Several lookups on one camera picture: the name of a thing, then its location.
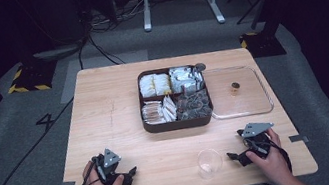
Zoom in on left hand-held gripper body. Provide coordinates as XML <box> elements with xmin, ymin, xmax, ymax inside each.
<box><xmin>90</xmin><ymin>146</ymin><xmax>127</xmax><ymax>185</ymax></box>

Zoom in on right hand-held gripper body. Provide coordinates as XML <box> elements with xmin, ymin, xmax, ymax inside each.
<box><xmin>235</xmin><ymin>118</ymin><xmax>281</xmax><ymax>163</ymax></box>

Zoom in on person's right hand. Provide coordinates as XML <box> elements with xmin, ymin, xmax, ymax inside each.
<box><xmin>241</xmin><ymin>125</ymin><xmax>296</xmax><ymax>185</ymax></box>

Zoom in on clear plastic cup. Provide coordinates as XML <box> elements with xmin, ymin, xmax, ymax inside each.
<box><xmin>195</xmin><ymin>146</ymin><xmax>227</xmax><ymax>182</ymax></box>

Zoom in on clear plastic lid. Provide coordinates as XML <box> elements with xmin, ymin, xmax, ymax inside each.
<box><xmin>198</xmin><ymin>51</ymin><xmax>276</xmax><ymax>125</ymax></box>

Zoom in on brown compartment box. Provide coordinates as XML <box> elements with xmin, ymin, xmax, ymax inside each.
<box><xmin>133</xmin><ymin>60</ymin><xmax>217</xmax><ymax>136</ymax></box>

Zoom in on pile of dark brown pods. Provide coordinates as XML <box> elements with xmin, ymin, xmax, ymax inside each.
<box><xmin>173</xmin><ymin>88</ymin><xmax>214</xmax><ymax>123</ymax></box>

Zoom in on pile of white stick sachets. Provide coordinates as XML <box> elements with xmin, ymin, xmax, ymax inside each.
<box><xmin>139</xmin><ymin>94</ymin><xmax>180</xmax><ymax>127</ymax></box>

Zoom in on pile of silver packets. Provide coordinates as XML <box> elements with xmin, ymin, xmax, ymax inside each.
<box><xmin>168</xmin><ymin>62</ymin><xmax>207</xmax><ymax>96</ymax></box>

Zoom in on pile of yellow white packets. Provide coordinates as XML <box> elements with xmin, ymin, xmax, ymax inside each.
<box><xmin>137</xmin><ymin>70</ymin><xmax>174</xmax><ymax>99</ymax></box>

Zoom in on striped black stand base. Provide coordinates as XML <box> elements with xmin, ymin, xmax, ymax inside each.
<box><xmin>238</xmin><ymin>26</ymin><xmax>288</xmax><ymax>62</ymax></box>
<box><xmin>3</xmin><ymin>57</ymin><xmax>62</xmax><ymax>97</ymax></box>

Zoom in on right hand-held gripper cable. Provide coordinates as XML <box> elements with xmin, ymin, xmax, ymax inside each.
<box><xmin>242</xmin><ymin>131</ymin><xmax>295</xmax><ymax>181</ymax></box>

